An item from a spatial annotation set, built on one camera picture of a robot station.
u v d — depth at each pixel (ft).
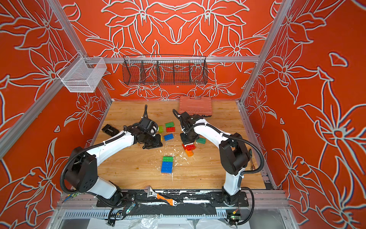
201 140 3.11
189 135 2.43
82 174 1.40
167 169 2.62
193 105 3.65
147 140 2.34
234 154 1.56
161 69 3.30
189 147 2.88
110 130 3.29
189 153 2.87
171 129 3.29
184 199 2.44
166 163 2.68
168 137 3.16
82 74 3.02
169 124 3.39
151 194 2.44
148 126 2.28
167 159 2.74
